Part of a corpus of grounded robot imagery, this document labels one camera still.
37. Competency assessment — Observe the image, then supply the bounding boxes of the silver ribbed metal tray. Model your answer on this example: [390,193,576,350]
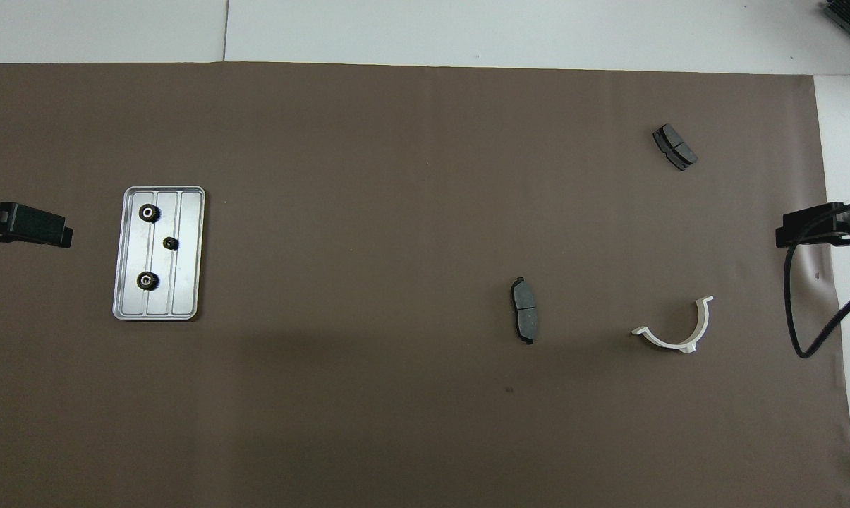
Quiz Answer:
[112,186,206,322]

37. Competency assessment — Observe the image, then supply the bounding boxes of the stacked grey brake pads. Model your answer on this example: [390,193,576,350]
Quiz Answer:
[652,123,699,171]

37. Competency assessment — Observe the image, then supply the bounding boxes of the single grey brake pad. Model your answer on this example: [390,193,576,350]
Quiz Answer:
[511,277,540,346]

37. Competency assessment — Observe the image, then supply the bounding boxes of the brown paper table mat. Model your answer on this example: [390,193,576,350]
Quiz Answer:
[0,62,850,508]

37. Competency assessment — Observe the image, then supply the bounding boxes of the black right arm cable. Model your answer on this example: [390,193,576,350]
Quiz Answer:
[783,208,850,359]

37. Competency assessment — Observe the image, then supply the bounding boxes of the white plastic half-ring clamp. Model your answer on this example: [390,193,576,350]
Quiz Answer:
[631,295,715,354]

